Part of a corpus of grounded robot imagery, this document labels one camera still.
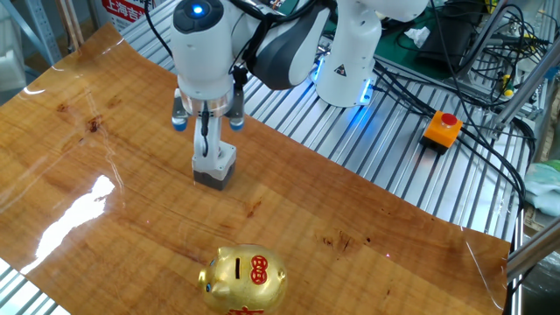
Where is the white plastic container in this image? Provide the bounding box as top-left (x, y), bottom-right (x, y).
top-left (0, 47), bottom-right (27, 93)

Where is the black device case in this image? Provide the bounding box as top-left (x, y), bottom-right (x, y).
top-left (415, 0), bottom-right (479, 74)

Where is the wood grain vinyl mat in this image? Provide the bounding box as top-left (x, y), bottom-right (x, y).
top-left (0, 22), bottom-right (512, 315)

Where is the orange emergency stop box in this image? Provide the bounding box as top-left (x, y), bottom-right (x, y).
top-left (419, 110), bottom-right (464, 155)

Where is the gold piggy bank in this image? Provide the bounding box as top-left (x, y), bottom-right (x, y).
top-left (197, 243), bottom-right (289, 315)

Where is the blue-grey metal shelf frame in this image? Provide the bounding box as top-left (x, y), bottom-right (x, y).
top-left (0, 0), bottom-right (62, 67)

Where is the black emergency stop cable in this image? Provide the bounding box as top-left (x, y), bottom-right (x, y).
top-left (457, 124), bottom-right (529, 315)

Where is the brown wooden rod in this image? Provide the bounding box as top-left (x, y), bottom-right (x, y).
top-left (67, 0), bottom-right (85, 47)
top-left (55, 0), bottom-right (80, 53)

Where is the black gripper cable with plug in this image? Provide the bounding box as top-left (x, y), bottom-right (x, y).
top-left (199, 101), bottom-right (211, 158)

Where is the red and white sign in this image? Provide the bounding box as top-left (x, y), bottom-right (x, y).
top-left (101, 0), bottom-right (155, 32)

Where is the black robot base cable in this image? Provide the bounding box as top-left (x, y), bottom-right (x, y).
top-left (371, 59), bottom-right (438, 119)

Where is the yellow green screwdriver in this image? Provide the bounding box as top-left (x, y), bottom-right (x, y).
top-left (500, 73), bottom-right (515, 98)

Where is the aluminium profile post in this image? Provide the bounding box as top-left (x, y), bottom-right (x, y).
top-left (457, 0), bottom-right (511, 82)
top-left (506, 223), bottom-right (560, 281)
top-left (492, 43), bottom-right (560, 132)

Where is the teal cloth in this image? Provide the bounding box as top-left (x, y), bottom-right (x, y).
top-left (523, 159), bottom-right (560, 218)

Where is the grey red push button box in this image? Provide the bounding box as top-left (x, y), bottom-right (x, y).
top-left (192, 139), bottom-right (238, 192)

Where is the silver wrist module blue end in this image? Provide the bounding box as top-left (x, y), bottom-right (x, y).
top-left (227, 82), bottom-right (246, 132)
top-left (171, 87), bottom-right (190, 132)

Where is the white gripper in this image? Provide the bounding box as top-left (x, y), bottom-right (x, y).
top-left (192, 112), bottom-right (223, 166)

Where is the green table mat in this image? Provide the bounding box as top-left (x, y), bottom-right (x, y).
top-left (374, 0), bottom-right (487, 82)

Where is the clear plastic bag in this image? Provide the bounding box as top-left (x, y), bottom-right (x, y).
top-left (522, 251), bottom-right (560, 315)

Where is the crumpled white tissue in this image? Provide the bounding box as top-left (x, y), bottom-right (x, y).
top-left (402, 25), bottom-right (432, 49)

